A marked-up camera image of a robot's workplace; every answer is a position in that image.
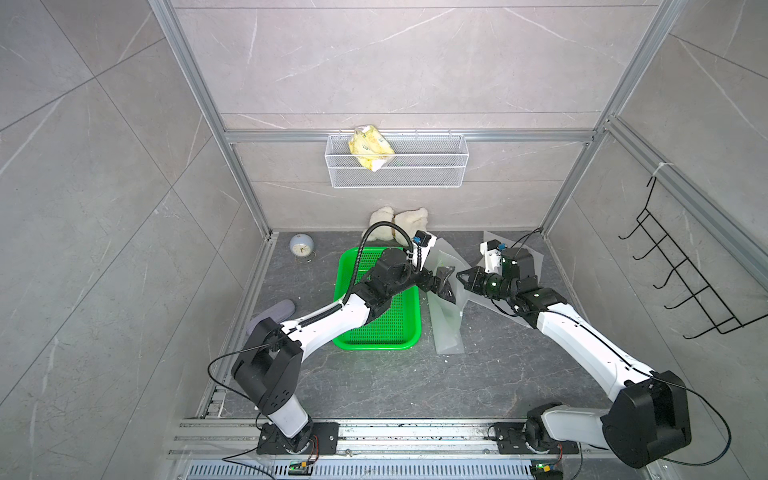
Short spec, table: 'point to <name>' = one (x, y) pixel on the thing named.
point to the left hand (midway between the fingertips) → (444, 256)
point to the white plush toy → (412, 221)
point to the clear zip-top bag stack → (445, 320)
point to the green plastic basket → (398, 327)
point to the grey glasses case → (277, 312)
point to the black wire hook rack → (694, 307)
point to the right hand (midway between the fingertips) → (458, 274)
